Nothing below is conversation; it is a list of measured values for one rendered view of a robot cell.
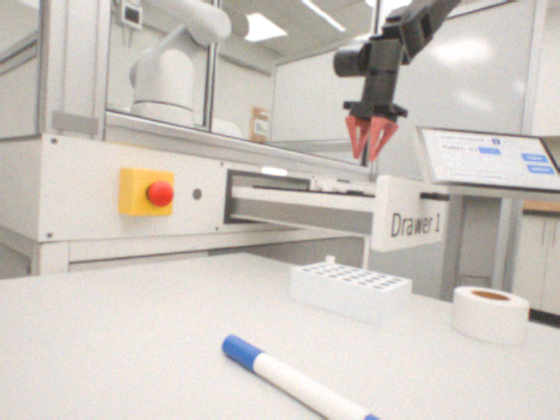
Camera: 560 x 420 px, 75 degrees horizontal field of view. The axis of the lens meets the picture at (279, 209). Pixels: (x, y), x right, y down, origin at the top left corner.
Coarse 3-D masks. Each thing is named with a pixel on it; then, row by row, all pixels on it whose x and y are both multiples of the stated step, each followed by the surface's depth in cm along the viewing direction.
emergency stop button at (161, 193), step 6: (156, 186) 53; (162, 186) 54; (168, 186) 55; (150, 192) 53; (156, 192) 53; (162, 192) 54; (168, 192) 55; (150, 198) 53; (156, 198) 53; (162, 198) 54; (168, 198) 55; (156, 204) 54; (162, 204) 54; (168, 204) 55
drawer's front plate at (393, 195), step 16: (384, 176) 52; (384, 192) 52; (400, 192) 55; (416, 192) 60; (384, 208) 52; (400, 208) 56; (416, 208) 61; (432, 208) 67; (384, 224) 52; (416, 224) 62; (432, 224) 68; (384, 240) 52; (400, 240) 57; (416, 240) 62; (432, 240) 69
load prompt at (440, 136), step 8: (440, 136) 143; (448, 136) 144; (456, 136) 144; (464, 136) 144; (472, 136) 145; (480, 136) 145; (480, 144) 142; (488, 144) 142; (496, 144) 143; (504, 144) 143
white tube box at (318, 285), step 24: (312, 264) 49; (336, 264) 51; (312, 288) 44; (336, 288) 42; (360, 288) 40; (384, 288) 39; (408, 288) 44; (336, 312) 42; (360, 312) 40; (384, 312) 38
